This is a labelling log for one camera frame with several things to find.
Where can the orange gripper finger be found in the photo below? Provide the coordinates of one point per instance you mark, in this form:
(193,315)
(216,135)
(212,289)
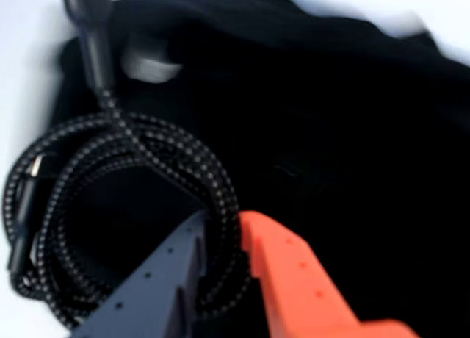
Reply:
(297,286)

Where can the black fabric bag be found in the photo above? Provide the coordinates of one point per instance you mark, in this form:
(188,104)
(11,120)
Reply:
(330,132)

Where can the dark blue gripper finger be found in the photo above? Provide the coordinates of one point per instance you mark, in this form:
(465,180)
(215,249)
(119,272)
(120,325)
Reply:
(154,290)

